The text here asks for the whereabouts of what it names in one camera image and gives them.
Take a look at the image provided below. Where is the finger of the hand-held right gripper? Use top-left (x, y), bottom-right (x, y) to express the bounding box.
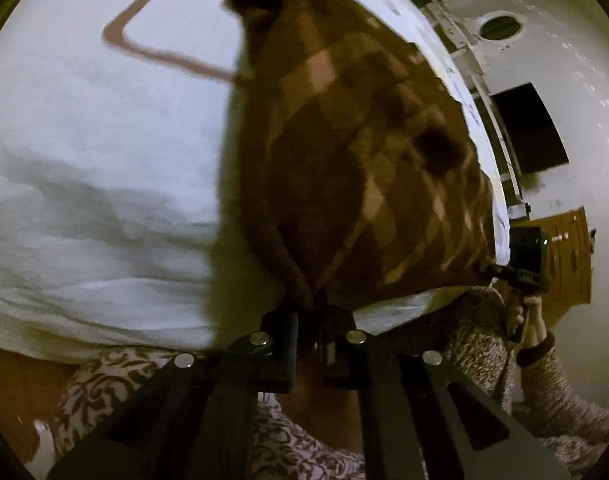
top-left (479, 260), bottom-right (510, 282)

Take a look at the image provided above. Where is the white vanity dresser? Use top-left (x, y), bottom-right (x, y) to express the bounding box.
top-left (423, 0), bottom-right (531, 217)

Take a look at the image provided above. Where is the person's right hand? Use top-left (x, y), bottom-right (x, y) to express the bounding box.
top-left (507, 292), bottom-right (555, 356)

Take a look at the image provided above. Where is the brown plaid sweater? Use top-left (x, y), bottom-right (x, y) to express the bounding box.
top-left (219, 0), bottom-right (498, 311)

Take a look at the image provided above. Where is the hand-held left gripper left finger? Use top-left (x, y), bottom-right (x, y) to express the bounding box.
top-left (49, 309), bottom-right (301, 480)

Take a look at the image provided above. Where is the oval vanity mirror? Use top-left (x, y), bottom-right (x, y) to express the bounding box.
top-left (479, 15), bottom-right (523, 42)

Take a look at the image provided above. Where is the wooden door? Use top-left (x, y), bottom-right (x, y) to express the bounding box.
top-left (527, 206), bottom-right (593, 306)

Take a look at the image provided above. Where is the person's patterned clothing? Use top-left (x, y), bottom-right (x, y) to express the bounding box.
top-left (47, 285), bottom-right (609, 480)

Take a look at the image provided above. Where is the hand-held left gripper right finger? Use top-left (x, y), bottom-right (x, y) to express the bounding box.
top-left (323, 309), bottom-right (571, 480)

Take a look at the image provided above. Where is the black television screen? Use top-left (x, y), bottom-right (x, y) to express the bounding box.
top-left (489, 82), bottom-right (570, 177)

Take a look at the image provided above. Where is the person's right forearm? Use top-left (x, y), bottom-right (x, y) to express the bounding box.
top-left (515, 332), bottom-right (609, 463)

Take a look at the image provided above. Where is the white printed bed sheet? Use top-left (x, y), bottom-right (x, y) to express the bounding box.
top-left (0, 0), bottom-right (513, 363)

